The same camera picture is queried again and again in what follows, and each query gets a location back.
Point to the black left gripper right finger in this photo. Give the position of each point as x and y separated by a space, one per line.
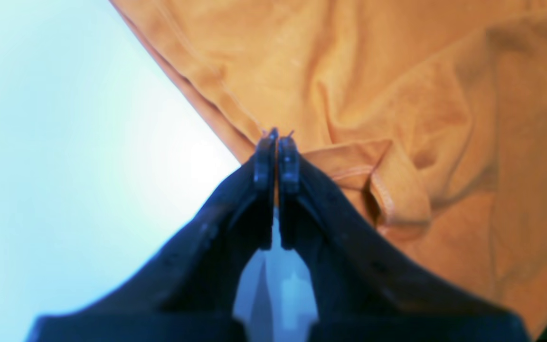
367 290

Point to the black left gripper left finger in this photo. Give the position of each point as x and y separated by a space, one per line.
186 291

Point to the orange t-shirt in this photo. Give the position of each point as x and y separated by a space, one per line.
431 115

